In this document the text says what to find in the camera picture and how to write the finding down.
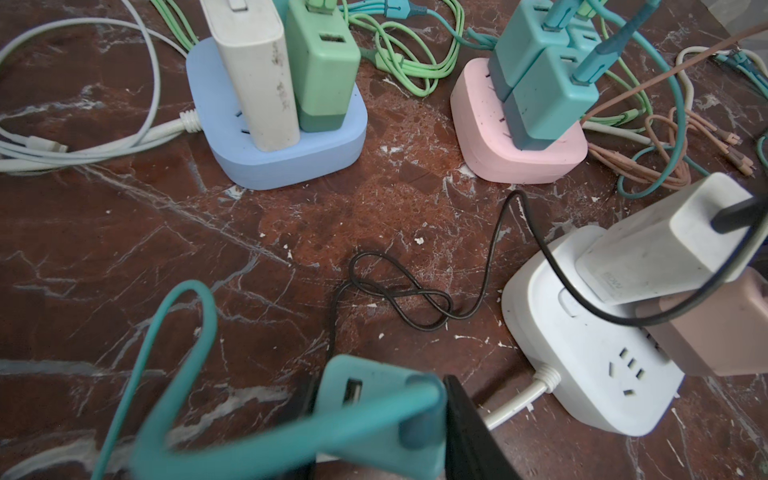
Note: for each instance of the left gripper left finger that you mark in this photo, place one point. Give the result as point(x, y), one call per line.
point(301, 405)

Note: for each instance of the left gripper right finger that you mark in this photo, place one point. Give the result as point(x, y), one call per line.
point(471, 451)

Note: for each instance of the teal charger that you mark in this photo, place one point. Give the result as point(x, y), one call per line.
point(397, 416)

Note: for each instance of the white power strip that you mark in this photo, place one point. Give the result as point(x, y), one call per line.
point(612, 377)

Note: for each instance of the pink charger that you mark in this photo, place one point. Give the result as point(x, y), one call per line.
point(726, 335)

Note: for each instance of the blue power strip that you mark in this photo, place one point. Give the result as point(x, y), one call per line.
point(276, 164)

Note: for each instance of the pink power strip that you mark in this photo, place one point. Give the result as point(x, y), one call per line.
point(485, 141)

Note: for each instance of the teal charger pair pink strip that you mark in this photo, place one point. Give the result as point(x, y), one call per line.
point(531, 70)

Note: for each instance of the green charger on blue strip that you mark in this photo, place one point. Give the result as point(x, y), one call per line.
point(324, 60)

